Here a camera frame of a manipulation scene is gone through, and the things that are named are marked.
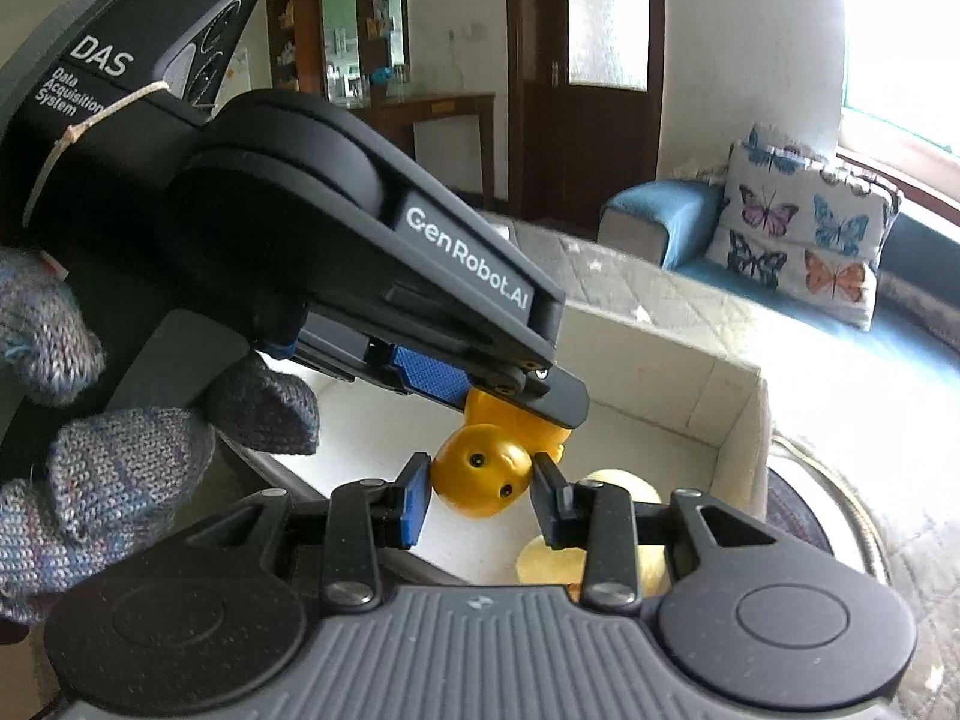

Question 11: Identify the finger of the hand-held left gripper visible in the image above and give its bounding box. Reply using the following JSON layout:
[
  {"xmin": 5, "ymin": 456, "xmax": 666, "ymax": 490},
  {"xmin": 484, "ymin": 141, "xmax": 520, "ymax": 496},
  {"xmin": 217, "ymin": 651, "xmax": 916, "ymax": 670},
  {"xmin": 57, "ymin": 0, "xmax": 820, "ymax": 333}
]
[
  {"xmin": 255, "ymin": 313, "xmax": 473, "ymax": 412},
  {"xmin": 465, "ymin": 360, "xmax": 591, "ymax": 430}
]

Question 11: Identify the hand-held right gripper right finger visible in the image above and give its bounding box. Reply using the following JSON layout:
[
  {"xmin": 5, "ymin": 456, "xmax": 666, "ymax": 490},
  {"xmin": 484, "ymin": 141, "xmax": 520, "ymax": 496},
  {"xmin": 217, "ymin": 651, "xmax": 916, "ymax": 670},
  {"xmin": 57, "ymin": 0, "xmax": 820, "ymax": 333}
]
[{"xmin": 531, "ymin": 456, "xmax": 835, "ymax": 612}]

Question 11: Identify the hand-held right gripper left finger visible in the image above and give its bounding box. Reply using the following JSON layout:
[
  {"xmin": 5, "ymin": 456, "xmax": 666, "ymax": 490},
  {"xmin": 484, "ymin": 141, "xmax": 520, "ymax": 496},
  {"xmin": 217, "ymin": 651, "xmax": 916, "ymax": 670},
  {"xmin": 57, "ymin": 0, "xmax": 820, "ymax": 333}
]
[{"xmin": 184, "ymin": 454, "xmax": 434, "ymax": 612}]

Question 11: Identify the pale yellow rubber duck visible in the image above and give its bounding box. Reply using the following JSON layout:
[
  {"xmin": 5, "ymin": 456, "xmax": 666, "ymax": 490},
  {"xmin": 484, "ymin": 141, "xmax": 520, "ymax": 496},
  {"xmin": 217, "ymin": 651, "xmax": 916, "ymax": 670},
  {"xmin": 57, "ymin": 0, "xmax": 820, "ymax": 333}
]
[{"xmin": 516, "ymin": 469, "xmax": 670, "ymax": 605}]

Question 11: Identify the orange-yellow rubber duck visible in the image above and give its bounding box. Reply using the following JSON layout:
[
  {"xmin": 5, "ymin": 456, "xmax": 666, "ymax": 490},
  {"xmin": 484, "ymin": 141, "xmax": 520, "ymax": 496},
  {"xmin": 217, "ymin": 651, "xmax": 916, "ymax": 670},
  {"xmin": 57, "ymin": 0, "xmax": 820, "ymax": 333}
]
[{"xmin": 433, "ymin": 388, "xmax": 572, "ymax": 520}]

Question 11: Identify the white cardboard box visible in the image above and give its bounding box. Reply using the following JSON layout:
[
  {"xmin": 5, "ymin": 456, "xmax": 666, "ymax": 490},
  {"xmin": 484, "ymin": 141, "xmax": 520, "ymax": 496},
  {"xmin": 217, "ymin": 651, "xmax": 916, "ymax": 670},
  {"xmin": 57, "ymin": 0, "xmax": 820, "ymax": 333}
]
[{"xmin": 225, "ymin": 300, "xmax": 773, "ymax": 593}]

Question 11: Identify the person's left hand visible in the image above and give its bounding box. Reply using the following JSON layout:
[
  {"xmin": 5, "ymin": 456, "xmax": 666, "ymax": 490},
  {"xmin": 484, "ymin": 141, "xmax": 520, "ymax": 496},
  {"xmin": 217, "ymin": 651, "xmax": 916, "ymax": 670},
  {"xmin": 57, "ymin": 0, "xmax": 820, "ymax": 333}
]
[{"xmin": 0, "ymin": 247, "xmax": 320, "ymax": 625}]

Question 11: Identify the wooden sideboard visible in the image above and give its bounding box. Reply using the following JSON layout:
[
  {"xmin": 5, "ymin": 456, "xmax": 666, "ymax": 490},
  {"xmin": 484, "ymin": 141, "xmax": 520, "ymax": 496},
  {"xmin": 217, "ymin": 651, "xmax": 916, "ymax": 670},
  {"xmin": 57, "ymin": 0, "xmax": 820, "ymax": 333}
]
[{"xmin": 345, "ymin": 92, "xmax": 497, "ymax": 207}]

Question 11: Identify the wooden display cabinet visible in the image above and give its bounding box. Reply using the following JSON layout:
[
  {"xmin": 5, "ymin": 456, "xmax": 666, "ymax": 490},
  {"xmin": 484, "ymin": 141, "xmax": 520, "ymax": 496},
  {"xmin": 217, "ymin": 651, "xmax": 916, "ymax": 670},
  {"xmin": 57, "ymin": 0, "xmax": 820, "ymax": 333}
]
[{"xmin": 266, "ymin": 0, "xmax": 410, "ymax": 102}]

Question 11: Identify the blue sofa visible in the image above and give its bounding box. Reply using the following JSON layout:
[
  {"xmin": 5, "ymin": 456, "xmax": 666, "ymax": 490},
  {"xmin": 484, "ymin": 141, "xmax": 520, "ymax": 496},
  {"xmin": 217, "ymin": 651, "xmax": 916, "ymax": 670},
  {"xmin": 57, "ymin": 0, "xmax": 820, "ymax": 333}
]
[{"xmin": 598, "ymin": 157, "xmax": 960, "ymax": 361}]

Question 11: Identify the beige rubber band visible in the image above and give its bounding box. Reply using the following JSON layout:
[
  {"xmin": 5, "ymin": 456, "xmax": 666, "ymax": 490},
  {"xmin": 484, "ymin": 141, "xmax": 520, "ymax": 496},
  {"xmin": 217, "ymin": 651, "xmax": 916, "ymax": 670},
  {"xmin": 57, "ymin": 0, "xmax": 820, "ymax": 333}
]
[{"xmin": 22, "ymin": 82, "xmax": 170, "ymax": 218}]

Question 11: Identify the wooden door with frosted glass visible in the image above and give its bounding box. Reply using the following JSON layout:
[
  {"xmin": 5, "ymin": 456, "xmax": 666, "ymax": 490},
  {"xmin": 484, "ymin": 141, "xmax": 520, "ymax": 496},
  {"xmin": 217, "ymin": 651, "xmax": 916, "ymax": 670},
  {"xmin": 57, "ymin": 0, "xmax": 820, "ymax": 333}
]
[{"xmin": 506, "ymin": 0, "xmax": 665, "ymax": 222}]

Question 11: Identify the round dark mat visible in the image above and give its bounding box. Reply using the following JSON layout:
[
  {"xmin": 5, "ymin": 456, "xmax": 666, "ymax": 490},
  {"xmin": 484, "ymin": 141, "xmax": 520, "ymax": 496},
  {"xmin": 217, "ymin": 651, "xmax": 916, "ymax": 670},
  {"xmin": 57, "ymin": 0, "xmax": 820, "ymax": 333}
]
[{"xmin": 765, "ymin": 431, "xmax": 890, "ymax": 586}]

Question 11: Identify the butterfly print pillow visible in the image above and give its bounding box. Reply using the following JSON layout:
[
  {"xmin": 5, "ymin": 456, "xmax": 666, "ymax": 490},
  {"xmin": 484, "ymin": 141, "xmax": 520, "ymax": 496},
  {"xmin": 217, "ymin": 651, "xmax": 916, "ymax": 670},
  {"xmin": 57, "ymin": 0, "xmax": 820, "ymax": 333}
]
[
  {"xmin": 705, "ymin": 141, "xmax": 905, "ymax": 332},
  {"xmin": 746, "ymin": 122, "xmax": 852, "ymax": 166}
]

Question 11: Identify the bright window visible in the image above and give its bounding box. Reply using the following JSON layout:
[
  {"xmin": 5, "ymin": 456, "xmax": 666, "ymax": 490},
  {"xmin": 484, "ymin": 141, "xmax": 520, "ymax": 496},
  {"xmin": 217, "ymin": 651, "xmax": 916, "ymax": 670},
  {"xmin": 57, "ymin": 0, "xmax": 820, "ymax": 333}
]
[{"xmin": 840, "ymin": 0, "xmax": 960, "ymax": 158}]

